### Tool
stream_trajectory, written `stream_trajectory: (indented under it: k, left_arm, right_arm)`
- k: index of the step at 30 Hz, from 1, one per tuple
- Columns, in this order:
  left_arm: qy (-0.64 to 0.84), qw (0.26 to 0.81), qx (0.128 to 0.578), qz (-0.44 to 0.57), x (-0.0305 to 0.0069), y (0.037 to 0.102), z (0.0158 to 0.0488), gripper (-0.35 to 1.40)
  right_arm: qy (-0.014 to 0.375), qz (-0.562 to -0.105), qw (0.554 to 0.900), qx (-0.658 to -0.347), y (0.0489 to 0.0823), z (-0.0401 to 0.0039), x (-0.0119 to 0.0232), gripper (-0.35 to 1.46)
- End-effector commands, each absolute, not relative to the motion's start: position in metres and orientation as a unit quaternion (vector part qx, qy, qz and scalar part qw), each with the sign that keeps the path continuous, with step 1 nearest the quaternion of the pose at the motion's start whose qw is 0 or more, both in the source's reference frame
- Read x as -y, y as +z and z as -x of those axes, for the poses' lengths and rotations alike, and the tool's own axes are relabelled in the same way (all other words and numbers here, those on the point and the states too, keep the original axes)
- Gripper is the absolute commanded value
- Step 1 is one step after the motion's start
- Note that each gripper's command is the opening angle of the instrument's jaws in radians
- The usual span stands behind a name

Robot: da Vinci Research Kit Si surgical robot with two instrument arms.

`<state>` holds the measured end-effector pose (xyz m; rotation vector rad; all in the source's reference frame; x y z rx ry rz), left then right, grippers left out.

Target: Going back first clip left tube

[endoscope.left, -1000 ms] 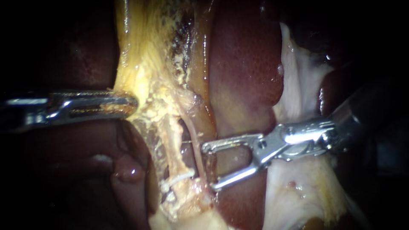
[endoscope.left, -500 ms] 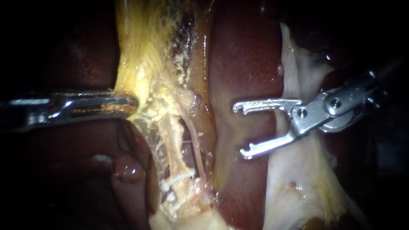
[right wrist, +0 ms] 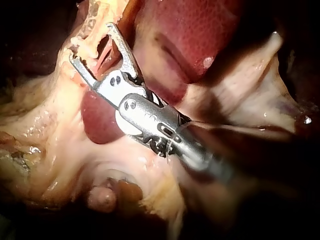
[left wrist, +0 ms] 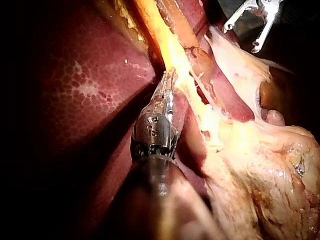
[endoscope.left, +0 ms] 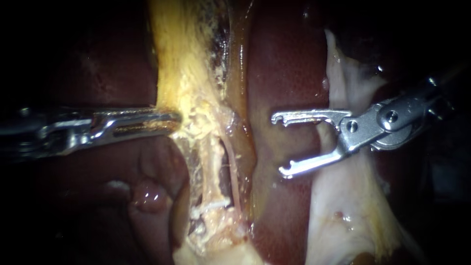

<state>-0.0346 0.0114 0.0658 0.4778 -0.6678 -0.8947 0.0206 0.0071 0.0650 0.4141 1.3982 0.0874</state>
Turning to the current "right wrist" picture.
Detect right arm instrument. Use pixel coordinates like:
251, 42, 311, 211
90, 69, 236, 185

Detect right arm instrument jaw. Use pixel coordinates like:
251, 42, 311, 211
106, 22, 139, 79
68, 51, 101, 88

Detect thin tube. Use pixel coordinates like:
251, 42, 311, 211
95, 37, 119, 76
71, 0, 131, 66

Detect dark red liver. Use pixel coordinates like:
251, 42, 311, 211
81, 0, 245, 146

